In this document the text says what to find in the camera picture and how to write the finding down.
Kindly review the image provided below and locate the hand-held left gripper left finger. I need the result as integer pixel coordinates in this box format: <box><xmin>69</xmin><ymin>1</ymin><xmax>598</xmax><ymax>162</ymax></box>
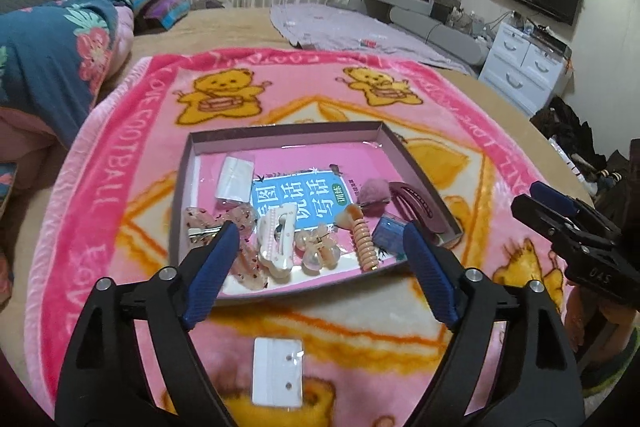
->
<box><xmin>54</xmin><ymin>221</ymin><xmax>241</xmax><ymax>427</ymax></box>

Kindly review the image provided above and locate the small blue grey packet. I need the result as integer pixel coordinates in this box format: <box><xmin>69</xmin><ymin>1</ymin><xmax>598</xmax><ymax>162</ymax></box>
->
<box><xmin>372</xmin><ymin>214</ymin><xmax>408</xmax><ymax>258</ymax></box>

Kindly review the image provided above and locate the shallow cardboard box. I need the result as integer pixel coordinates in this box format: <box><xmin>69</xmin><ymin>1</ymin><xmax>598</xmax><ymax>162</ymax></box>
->
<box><xmin>169</xmin><ymin>121</ymin><xmax>463</xmax><ymax>305</ymax></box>

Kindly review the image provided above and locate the translucent yellow hair clip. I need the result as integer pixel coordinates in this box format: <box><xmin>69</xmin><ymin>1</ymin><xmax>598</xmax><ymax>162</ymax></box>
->
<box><xmin>312</xmin><ymin>229</ymin><xmax>342</xmax><ymax>265</ymax></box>

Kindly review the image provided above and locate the clear earring packet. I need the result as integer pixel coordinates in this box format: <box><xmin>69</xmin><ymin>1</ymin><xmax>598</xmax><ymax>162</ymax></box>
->
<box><xmin>252</xmin><ymin>338</ymin><xmax>304</xmax><ymax>408</ymax></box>
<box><xmin>216</xmin><ymin>157</ymin><xmax>255</xmax><ymax>202</ymax></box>

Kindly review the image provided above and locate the dark clothes pile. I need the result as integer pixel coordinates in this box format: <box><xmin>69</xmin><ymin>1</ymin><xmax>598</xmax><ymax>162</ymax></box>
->
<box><xmin>530</xmin><ymin>97</ymin><xmax>640</xmax><ymax>208</ymax></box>

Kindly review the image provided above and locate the maroon hair clip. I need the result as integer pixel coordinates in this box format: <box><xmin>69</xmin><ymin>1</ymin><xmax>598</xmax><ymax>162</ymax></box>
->
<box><xmin>387</xmin><ymin>181</ymin><xmax>448</xmax><ymax>235</ymax></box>

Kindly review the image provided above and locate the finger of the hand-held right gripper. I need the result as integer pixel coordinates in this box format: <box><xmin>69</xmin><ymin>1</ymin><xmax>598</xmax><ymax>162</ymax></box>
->
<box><xmin>529</xmin><ymin>181</ymin><xmax>588</xmax><ymax>218</ymax></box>
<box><xmin>510</xmin><ymin>196</ymin><xmax>578</xmax><ymax>250</ymax></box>

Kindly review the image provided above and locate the pink pompom hair tie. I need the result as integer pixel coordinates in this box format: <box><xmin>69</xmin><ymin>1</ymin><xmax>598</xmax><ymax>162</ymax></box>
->
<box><xmin>357</xmin><ymin>178</ymin><xmax>388</xmax><ymax>208</ymax></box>

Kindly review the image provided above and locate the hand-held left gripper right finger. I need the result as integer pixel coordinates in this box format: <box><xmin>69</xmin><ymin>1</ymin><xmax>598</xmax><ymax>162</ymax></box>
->
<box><xmin>402</xmin><ymin>222</ymin><xmax>586</xmax><ymax>427</ymax></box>

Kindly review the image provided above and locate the white drawer cabinet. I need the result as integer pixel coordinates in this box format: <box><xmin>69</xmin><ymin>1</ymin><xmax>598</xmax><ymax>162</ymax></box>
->
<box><xmin>479</xmin><ymin>23</ymin><xmax>571</xmax><ymax>118</ymax></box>

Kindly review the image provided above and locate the translucent pink bow hair clip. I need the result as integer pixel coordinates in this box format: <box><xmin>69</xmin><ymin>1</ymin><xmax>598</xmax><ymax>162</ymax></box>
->
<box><xmin>182</xmin><ymin>205</ymin><xmax>266</xmax><ymax>292</ymax></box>

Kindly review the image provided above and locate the lilac bed sheet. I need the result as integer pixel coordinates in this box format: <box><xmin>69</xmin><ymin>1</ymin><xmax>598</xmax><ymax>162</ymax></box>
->
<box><xmin>270</xmin><ymin>4</ymin><xmax>476</xmax><ymax>75</ymax></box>

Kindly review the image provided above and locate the peach spiral hair tie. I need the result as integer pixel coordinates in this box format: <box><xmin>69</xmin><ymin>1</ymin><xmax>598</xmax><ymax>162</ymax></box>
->
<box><xmin>336</xmin><ymin>204</ymin><xmax>381</xmax><ymax>273</ymax></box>

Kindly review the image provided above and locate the pink bear printed blanket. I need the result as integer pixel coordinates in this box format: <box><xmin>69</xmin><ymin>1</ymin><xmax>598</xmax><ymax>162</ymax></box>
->
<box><xmin>24</xmin><ymin>48</ymin><xmax>576</xmax><ymax>427</ymax></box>

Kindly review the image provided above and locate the white claw hair clip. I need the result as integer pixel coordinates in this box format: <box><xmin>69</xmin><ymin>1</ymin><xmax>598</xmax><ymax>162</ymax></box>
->
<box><xmin>257</xmin><ymin>203</ymin><xmax>299</xmax><ymax>279</ymax></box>

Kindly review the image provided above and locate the pink printed book cover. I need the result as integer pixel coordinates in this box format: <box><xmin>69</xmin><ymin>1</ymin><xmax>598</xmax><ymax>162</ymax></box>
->
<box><xmin>192</xmin><ymin>141</ymin><xmax>441</xmax><ymax>284</ymax></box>

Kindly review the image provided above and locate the purple striped pillow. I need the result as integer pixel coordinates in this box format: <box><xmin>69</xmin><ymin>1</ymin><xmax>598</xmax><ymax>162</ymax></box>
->
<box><xmin>135</xmin><ymin>0</ymin><xmax>191</xmax><ymax>32</ymax></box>

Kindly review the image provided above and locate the blue floral duvet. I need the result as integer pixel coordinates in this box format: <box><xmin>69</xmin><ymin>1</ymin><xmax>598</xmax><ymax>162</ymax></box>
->
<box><xmin>0</xmin><ymin>0</ymin><xmax>135</xmax><ymax>308</ymax></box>

